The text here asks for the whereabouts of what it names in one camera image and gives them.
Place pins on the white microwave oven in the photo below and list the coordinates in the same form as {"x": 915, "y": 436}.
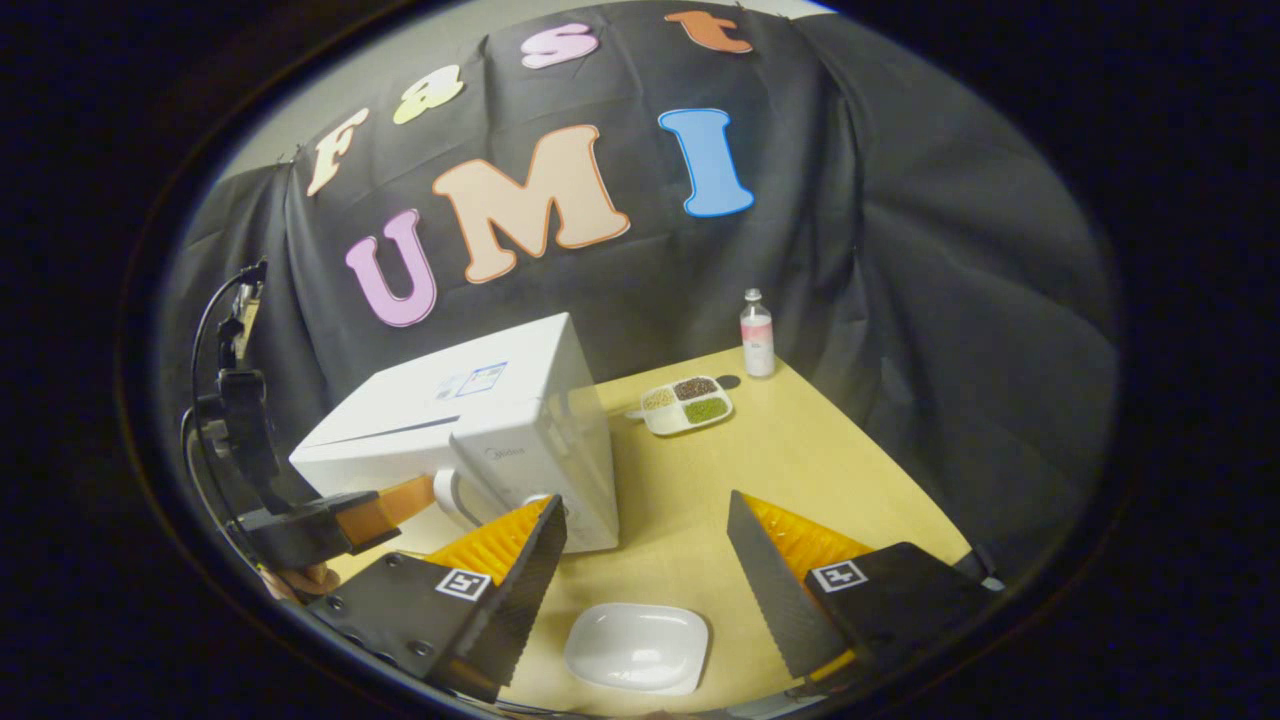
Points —
{"x": 500, "y": 400}

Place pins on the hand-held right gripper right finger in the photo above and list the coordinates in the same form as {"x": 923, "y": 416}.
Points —
{"x": 775, "y": 600}

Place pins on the small pink label bottle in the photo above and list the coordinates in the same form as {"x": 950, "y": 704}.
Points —
{"x": 757, "y": 340}

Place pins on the black backdrop cloth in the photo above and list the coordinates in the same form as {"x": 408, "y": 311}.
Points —
{"x": 950, "y": 300}

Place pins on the white square plate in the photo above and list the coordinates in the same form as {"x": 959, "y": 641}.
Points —
{"x": 640, "y": 650}

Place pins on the divided tray of grains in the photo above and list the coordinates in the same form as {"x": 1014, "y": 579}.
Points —
{"x": 690, "y": 405}

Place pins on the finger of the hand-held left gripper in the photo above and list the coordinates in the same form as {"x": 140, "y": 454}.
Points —
{"x": 320, "y": 530}

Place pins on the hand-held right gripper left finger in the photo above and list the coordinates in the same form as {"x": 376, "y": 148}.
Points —
{"x": 520, "y": 590}

